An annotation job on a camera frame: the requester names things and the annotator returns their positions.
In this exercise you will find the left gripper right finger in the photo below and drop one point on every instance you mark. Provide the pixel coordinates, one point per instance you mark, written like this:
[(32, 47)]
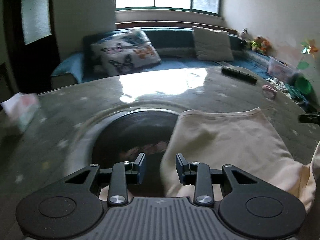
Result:
[(197, 174)]

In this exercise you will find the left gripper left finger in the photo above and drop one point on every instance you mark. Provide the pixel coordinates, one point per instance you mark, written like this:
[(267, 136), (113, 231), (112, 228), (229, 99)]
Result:
[(124, 173)]

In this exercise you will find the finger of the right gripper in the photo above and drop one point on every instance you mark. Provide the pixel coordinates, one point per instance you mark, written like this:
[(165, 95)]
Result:
[(310, 118)]

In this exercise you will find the cream knit garment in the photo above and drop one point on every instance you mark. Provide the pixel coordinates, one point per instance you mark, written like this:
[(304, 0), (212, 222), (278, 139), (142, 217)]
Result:
[(246, 140)]

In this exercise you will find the green plastic bowl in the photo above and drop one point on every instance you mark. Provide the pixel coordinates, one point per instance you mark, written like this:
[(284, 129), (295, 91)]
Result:
[(302, 84)]

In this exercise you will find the pink plastic toy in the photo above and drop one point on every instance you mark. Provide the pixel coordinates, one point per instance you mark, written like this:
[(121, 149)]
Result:
[(269, 92)]

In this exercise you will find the crumpled light cloth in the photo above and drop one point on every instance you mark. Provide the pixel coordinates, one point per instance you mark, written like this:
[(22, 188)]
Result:
[(278, 84)]

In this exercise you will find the round black cooktop inset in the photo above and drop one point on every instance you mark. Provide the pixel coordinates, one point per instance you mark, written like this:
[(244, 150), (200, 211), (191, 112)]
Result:
[(129, 135)]

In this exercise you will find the clear plastic storage box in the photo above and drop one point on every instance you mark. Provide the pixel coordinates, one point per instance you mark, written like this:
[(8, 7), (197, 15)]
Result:
[(279, 70)]

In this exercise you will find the colourful paper pinwheel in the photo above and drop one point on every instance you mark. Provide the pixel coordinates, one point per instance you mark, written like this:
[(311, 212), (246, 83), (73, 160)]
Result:
[(309, 49)]

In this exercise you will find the black remote control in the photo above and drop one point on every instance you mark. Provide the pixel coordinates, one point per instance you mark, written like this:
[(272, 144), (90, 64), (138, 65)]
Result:
[(239, 75)]

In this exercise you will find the orange plush toy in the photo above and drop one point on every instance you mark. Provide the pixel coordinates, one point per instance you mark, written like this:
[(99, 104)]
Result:
[(265, 47)]

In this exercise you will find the green yellow plush toy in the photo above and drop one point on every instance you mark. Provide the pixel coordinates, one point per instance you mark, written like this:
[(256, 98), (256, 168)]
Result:
[(256, 43)]

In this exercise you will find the black white plush toy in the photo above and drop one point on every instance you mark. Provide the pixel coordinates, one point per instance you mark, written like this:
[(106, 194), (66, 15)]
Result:
[(244, 36)]

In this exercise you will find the plain grey pillow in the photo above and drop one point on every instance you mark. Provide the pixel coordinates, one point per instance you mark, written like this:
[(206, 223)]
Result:
[(211, 45)]

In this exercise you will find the tissue box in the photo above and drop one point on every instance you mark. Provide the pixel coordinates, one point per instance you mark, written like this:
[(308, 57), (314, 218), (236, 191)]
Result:
[(19, 111)]

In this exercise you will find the teal corner sofa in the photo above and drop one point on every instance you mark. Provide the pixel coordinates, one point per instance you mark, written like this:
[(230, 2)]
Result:
[(174, 45)]

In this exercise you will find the butterfly print pillow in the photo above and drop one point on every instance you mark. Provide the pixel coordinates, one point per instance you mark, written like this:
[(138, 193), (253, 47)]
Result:
[(124, 52)]

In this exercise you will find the dark door with glass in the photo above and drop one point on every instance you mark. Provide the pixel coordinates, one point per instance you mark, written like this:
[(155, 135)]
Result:
[(31, 43)]

